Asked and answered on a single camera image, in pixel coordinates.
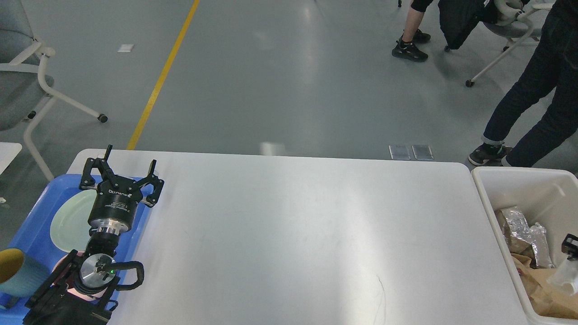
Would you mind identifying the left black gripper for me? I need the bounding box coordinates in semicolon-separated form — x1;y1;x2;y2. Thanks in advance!
79;144;164;231

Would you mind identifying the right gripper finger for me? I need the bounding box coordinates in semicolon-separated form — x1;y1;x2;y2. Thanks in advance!
561;234;578;261

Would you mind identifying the white paper cup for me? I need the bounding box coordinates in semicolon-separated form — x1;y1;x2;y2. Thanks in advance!
547;259;578;296

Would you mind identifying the crushed clear plastic bottle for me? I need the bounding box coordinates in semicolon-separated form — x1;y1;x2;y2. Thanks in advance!
494;206;555;268

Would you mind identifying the brown paper bag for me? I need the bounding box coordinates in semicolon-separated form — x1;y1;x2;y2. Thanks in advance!
511;253;578;319

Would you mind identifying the mint green plate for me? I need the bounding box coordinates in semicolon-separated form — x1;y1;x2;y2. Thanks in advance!
50;190;97;253

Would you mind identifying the pink mug dark inside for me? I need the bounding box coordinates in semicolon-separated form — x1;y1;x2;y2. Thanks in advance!
52;251;116;301

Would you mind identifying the teal mug yellow inside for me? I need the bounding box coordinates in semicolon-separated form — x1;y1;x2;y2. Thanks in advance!
0;248;51;309

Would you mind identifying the brown paper ball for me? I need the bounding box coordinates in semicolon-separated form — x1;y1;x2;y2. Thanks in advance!
505;236;536;265

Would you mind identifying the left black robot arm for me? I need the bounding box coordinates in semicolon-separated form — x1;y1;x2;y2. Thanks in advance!
23;145;164;325

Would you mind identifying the white waste bin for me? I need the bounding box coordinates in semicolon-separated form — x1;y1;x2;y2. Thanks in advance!
471;167;578;325

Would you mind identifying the white side table edge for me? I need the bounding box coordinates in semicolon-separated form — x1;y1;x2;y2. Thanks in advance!
0;142;23;174

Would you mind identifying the grey office chair left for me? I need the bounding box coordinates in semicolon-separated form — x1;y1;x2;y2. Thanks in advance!
0;0;108;181

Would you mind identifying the grey office chair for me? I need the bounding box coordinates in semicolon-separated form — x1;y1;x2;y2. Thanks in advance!
0;0;108;181
465;0;555;87

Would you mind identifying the person in dark trousers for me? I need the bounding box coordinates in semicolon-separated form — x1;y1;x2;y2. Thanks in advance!
468;0;578;168

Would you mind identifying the grey office chair right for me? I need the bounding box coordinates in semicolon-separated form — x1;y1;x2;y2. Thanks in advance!
465;0;555;87

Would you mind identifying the black jacket on chair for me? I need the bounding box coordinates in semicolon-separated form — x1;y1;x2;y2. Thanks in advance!
438;0;498;52

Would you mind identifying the seated person in black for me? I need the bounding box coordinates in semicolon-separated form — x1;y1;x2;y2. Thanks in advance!
392;0;432;62

